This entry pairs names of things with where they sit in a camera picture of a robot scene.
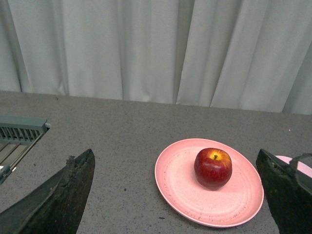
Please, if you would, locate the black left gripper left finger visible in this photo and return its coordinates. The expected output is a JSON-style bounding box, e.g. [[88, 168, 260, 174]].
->
[[0, 149, 95, 234]]

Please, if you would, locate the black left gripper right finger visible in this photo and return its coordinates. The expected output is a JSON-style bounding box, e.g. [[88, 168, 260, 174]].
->
[[256, 149, 312, 234]]

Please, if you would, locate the red yellow apple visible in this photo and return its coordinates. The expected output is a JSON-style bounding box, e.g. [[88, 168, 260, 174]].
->
[[194, 148, 233, 190]]

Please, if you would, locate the pink round plate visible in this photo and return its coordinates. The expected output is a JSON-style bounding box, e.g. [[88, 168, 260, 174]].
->
[[155, 138, 264, 228]]

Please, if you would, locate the grey slotted rack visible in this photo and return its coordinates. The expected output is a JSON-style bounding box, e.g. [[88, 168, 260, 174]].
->
[[0, 115, 50, 184]]

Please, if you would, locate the white pleated curtain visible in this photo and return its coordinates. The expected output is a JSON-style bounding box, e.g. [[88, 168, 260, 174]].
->
[[0, 0, 312, 115]]

